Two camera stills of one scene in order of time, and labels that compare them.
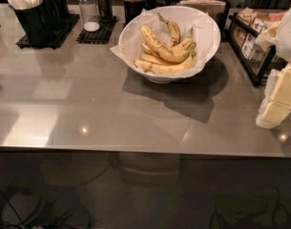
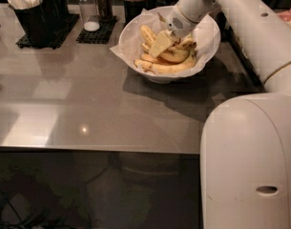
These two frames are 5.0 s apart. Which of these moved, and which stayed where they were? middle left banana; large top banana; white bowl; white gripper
Moved: white gripper
Stayed: large top banana; white bowl; middle left banana
